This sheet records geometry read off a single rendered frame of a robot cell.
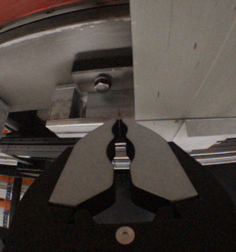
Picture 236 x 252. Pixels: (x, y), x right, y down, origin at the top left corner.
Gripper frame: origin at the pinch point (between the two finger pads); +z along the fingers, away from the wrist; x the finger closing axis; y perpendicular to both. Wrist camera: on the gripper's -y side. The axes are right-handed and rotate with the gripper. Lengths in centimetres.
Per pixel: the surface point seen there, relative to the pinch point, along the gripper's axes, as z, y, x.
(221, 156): 22.1, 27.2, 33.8
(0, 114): 19.8, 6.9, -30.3
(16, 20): 20.2, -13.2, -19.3
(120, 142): 9.0, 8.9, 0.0
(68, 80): 18.7, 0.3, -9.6
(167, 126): 4.7, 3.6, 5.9
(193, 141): 7.5, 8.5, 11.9
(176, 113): 2.9, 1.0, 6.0
